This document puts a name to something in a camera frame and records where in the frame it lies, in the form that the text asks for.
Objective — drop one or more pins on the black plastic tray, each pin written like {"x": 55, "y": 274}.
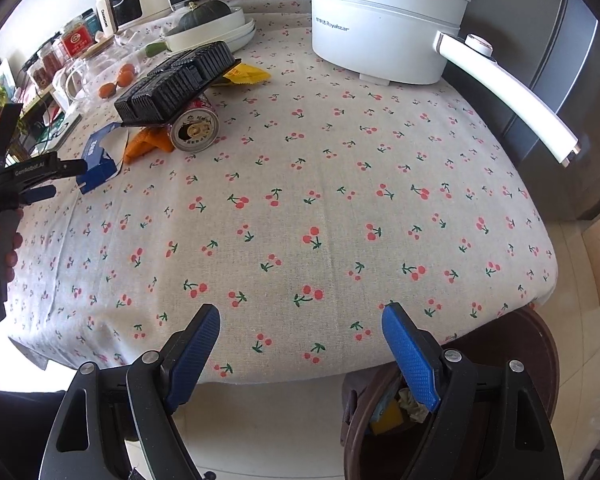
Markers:
{"x": 155, "y": 95}
{"x": 210, "y": 60}

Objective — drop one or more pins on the person's dark pants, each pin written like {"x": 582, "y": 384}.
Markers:
{"x": 10, "y": 435}

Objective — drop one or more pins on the dark green pumpkin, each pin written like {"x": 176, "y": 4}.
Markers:
{"x": 205, "y": 12}

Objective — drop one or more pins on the glass jug wooden lid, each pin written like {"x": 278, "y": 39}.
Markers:
{"x": 87, "y": 72}

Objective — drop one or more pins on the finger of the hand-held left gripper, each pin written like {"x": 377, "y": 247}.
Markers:
{"x": 40, "y": 193}
{"x": 70, "y": 168}

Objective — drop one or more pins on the orange snack wrapper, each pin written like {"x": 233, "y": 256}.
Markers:
{"x": 145, "y": 145}

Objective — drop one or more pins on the small orange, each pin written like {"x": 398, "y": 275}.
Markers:
{"x": 127, "y": 67}
{"x": 126, "y": 78}
{"x": 107, "y": 90}

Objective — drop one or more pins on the light blue box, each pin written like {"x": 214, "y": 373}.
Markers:
{"x": 382, "y": 405}

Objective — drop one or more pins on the white tissue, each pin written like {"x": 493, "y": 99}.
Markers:
{"x": 414, "y": 407}

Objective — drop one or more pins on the grey refrigerator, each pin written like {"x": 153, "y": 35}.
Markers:
{"x": 555, "y": 60}

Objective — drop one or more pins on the cherry print tablecloth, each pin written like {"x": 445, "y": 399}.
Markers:
{"x": 330, "y": 185}

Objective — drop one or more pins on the glass spice jar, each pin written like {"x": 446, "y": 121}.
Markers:
{"x": 51, "y": 57}
{"x": 39, "y": 74}

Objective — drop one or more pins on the white electric pot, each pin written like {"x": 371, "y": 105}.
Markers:
{"x": 380, "y": 45}

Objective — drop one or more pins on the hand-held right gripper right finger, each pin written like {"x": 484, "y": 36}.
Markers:
{"x": 412, "y": 355}

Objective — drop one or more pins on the yellow snack packet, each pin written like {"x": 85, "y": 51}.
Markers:
{"x": 247, "y": 75}

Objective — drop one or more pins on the red label glass jar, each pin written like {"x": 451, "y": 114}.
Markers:
{"x": 77, "y": 37}

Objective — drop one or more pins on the red drink can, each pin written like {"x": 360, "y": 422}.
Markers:
{"x": 195, "y": 132}

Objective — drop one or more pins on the white plate stack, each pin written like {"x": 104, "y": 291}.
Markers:
{"x": 245, "y": 35}

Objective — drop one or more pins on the blue and white carton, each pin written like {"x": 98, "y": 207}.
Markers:
{"x": 97, "y": 170}

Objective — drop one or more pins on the person's left hand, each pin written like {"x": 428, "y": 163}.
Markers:
{"x": 14, "y": 255}

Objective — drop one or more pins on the yellow sponge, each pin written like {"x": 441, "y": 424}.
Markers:
{"x": 387, "y": 417}

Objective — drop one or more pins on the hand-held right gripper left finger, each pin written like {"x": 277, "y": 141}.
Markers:
{"x": 192, "y": 355}

